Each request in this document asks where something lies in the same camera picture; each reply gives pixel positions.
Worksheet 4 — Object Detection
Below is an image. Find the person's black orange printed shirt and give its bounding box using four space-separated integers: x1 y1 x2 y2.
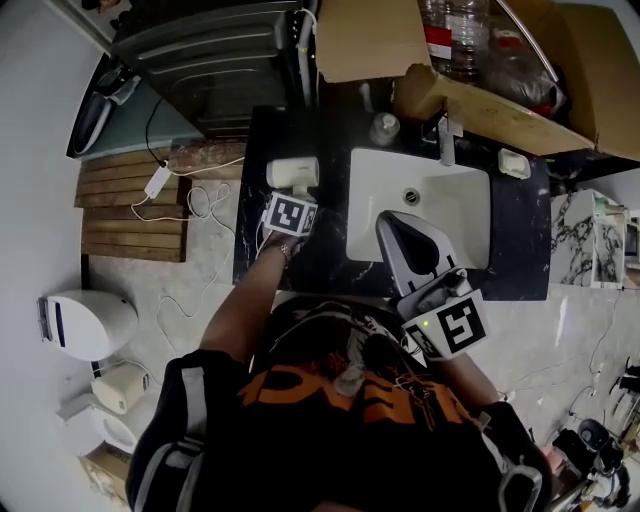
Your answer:
124 294 555 512

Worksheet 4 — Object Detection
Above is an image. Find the cream cylindrical appliance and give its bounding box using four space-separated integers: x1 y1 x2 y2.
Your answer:
265 156 321 200

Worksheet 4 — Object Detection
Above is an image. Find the small clear glass bottle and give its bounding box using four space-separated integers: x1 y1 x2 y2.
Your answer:
368 112 402 147

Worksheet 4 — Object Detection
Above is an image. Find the white power adapter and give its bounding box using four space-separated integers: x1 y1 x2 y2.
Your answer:
143 164 173 198

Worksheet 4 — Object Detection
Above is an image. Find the small cream box appliance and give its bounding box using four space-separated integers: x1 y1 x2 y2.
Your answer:
90 362 152 416

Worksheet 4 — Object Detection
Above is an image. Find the grey strap buckle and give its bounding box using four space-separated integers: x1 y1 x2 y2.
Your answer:
497 464 545 512

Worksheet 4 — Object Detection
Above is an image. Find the white adapter cable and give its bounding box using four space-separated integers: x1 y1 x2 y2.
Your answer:
130 155 247 236

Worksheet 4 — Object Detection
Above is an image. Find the white hose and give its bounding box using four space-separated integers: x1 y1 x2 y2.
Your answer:
293 7 320 107

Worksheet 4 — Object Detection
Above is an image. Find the wooden slat board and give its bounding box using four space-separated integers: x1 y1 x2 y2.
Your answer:
73 141 247 265

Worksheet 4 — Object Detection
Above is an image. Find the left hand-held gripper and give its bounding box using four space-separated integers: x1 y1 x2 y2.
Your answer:
259 192 320 237

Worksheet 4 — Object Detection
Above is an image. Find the black thin cable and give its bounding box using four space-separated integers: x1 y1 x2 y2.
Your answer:
144 96 170 167

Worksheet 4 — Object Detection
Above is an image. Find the large open cardboard box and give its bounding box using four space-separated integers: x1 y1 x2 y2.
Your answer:
316 0 640 164

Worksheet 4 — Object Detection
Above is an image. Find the person's left forearm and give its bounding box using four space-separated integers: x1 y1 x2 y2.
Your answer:
198 247 296 362

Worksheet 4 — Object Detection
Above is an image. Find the white power cable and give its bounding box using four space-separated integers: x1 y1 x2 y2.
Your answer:
155 209 274 322

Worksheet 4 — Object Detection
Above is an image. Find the small brown cardboard box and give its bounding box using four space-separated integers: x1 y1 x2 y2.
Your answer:
78 444 135 507

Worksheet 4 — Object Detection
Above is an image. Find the black marble counter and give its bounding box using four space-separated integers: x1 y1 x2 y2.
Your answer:
232 104 554 303

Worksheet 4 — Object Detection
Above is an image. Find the dark ribbed cabinet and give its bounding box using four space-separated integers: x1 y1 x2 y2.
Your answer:
110 0 312 140

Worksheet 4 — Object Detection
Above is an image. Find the person's right forearm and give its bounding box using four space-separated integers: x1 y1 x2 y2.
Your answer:
438 349 502 407

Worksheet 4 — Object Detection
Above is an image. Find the grey white handheld appliance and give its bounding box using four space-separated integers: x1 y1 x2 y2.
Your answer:
71 67 142 157

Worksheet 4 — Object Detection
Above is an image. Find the black fan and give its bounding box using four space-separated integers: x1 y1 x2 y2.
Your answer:
551 418 632 499

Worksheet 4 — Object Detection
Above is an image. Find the white round appliance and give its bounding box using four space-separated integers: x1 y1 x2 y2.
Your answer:
56 392 139 457

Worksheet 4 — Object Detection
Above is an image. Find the person's left hand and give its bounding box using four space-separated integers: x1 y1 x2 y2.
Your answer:
260 229 304 254

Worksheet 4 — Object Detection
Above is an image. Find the white marble pattern cabinet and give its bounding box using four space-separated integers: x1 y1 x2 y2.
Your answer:
548 188 630 291

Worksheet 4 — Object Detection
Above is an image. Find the grey blue low table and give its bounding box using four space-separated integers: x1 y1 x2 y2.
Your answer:
66 53 204 162

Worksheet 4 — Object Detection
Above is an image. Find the white lidded trash bin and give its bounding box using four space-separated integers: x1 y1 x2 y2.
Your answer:
37 289 140 362

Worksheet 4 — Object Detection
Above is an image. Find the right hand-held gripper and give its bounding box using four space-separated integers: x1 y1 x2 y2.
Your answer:
375 209 489 361

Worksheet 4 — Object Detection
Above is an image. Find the dark plastic bag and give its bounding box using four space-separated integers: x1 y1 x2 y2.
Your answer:
492 27 569 119

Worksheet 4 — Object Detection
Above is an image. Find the large clear plastic bottle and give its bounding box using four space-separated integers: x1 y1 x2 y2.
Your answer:
418 0 495 77

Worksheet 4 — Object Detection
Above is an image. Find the white soap dish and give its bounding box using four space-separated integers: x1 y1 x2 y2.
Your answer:
497 148 533 180

